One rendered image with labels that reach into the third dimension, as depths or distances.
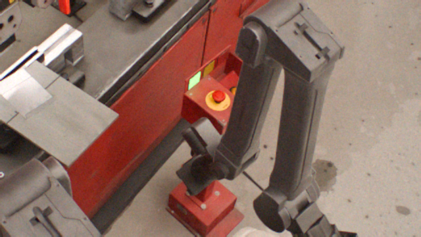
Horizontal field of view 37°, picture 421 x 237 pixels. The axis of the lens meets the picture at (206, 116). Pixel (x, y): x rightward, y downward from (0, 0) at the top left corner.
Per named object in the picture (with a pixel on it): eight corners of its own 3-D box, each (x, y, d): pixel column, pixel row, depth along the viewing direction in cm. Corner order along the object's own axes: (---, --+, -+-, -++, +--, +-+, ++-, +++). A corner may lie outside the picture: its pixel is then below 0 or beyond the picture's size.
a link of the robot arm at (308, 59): (312, 61, 81) (360, 25, 86) (236, 13, 87) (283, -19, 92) (283, 241, 114) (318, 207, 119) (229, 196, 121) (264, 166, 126)
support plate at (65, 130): (68, 168, 142) (68, 166, 141) (-18, 108, 149) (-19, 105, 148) (119, 116, 151) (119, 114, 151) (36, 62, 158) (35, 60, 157)
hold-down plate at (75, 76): (4, 155, 155) (2, 148, 153) (-11, 143, 157) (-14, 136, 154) (85, 79, 171) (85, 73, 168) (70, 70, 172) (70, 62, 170)
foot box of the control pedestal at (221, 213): (211, 251, 240) (215, 238, 230) (164, 209, 248) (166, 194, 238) (245, 217, 250) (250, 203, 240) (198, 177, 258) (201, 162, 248)
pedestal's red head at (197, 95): (218, 147, 189) (226, 113, 174) (179, 116, 194) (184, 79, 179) (260, 110, 198) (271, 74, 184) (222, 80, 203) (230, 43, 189)
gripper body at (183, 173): (173, 172, 135) (187, 167, 128) (207, 145, 139) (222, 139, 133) (191, 197, 135) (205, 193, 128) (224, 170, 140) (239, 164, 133)
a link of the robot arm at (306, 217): (307, 240, 111) (326, 222, 114) (281, 193, 109) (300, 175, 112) (276, 236, 119) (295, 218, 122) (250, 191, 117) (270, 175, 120)
